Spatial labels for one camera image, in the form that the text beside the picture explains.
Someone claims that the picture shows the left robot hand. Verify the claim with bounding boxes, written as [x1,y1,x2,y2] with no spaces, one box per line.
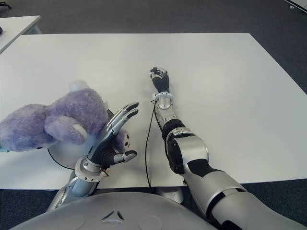
[84,102,140,167]

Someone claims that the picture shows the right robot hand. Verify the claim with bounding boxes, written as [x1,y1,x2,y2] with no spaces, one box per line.
[150,67,170,93]

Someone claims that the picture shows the purple plush bunny doll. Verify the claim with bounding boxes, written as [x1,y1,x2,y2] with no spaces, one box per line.
[0,80,131,154]

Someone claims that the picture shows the white plate with dark rim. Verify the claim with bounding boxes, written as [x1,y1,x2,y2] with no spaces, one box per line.
[47,108,115,170]

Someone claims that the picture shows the grey robot torso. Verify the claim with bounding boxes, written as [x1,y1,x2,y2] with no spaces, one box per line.
[11,191,214,230]

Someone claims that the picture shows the white table leg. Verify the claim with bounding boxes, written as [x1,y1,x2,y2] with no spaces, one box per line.
[153,186,185,205]

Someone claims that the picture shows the white side table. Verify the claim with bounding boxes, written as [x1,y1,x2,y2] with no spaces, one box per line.
[0,15,42,55]

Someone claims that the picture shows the white furniture edge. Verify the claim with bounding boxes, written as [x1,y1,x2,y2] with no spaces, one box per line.
[283,0,307,6]

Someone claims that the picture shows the long black wrist cable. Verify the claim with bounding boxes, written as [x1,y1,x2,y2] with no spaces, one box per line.
[144,100,159,189]

